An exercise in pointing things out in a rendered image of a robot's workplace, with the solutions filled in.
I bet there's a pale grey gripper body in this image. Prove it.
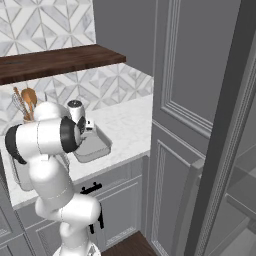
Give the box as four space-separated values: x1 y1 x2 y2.
81 128 97 142

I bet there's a black cupboard door handle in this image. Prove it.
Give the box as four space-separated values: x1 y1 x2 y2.
88 203 106 235

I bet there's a grey drawer front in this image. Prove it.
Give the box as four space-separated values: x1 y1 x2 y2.
71 159 145 201

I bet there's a dark grey open fridge door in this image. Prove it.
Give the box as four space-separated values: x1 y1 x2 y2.
184 0 256 256

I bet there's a grey tupperware container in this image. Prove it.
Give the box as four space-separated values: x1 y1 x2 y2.
72 127 113 164
9 153 35 193

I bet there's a grey fridge door handle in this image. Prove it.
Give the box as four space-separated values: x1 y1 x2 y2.
169 157 206 256

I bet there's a grey fridge shelf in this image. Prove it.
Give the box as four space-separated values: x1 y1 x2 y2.
225 173 256 222

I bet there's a dark wooden wall shelf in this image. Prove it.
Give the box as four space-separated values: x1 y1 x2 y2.
0 44 127 86

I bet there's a black drawer handle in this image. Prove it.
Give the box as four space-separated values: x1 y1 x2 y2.
79 181 103 196

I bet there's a grey panelled fridge door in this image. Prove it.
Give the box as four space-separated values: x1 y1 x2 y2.
146 0 242 256

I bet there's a grey cupboard door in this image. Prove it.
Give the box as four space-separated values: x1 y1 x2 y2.
90 179 144 251
23 218 66 256

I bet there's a tan utensil pot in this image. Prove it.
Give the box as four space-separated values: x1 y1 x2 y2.
22 113 36 124

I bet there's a metal whisk with wooden handle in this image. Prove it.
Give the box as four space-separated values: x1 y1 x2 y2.
12 86 30 118

